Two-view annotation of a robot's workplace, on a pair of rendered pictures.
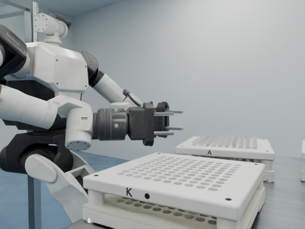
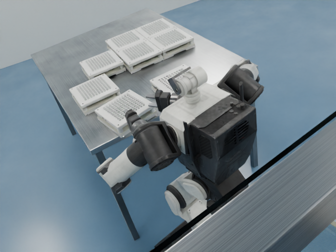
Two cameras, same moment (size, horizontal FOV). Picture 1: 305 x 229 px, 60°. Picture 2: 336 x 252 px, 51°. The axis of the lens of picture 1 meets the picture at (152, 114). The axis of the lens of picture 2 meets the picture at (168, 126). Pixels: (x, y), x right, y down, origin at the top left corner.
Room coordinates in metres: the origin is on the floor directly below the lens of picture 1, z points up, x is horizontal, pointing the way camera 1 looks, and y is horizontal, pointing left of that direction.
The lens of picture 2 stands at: (1.89, 0.95, 2.01)
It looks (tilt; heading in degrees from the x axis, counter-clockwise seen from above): 38 degrees down; 219
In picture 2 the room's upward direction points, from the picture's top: 14 degrees counter-clockwise
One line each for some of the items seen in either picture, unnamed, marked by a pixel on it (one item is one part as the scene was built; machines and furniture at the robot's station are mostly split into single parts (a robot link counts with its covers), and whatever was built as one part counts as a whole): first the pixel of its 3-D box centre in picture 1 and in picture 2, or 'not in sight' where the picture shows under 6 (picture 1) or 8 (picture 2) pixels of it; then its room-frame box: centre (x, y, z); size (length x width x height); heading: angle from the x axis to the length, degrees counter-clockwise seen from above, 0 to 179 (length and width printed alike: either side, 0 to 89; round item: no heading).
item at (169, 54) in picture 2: not in sight; (171, 45); (0.01, -0.37, 0.88); 0.24 x 0.24 x 0.02; 57
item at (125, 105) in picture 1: (121, 113); not in sight; (1.05, 0.12, 1.01); 0.13 x 0.07 x 0.09; 173
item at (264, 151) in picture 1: (225, 146); (124, 108); (0.78, -0.22, 0.93); 0.25 x 0.24 x 0.02; 160
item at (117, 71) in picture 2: not in sight; (103, 69); (0.39, -0.69, 0.88); 0.24 x 0.24 x 0.02; 57
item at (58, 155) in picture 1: (36, 152); (221, 184); (1.03, 0.46, 0.86); 0.28 x 0.13 x 0.18; 70
